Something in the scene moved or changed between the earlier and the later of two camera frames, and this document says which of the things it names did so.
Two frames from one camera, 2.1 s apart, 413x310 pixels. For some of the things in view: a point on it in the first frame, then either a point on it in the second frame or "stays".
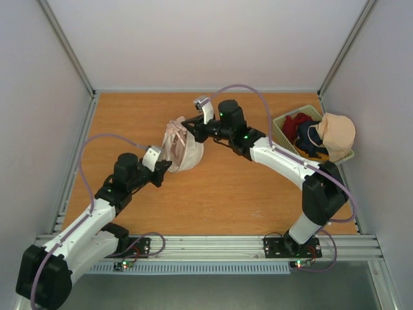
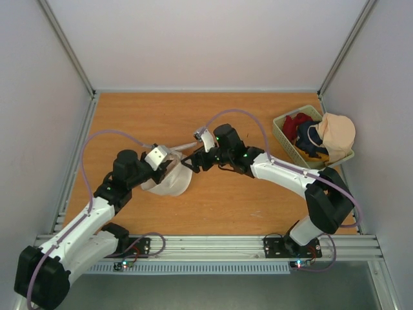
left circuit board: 118,266 stays
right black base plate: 288,248 stays
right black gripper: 200,128 to 200,159
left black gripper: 161,167 stays
